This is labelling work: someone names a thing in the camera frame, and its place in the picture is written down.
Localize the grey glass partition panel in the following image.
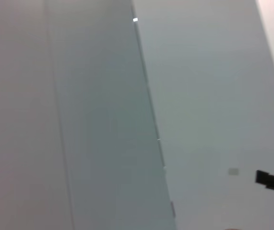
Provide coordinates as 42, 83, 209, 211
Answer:
44, 0, 177, 230

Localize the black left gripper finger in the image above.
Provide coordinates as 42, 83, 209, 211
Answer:
255, 161, 274, 195

